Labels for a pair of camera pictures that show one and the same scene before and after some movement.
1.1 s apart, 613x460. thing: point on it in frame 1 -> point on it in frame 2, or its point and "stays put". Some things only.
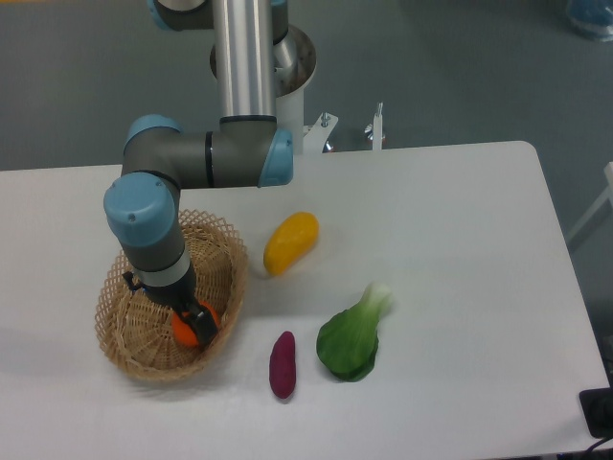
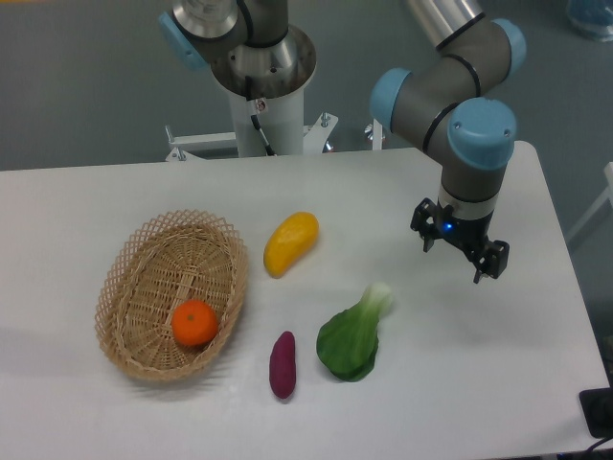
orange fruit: (183, 333) stays put
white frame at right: (605, 196) stays put
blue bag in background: (594, 18) stays put
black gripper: (178, 296) -> (430, 219)
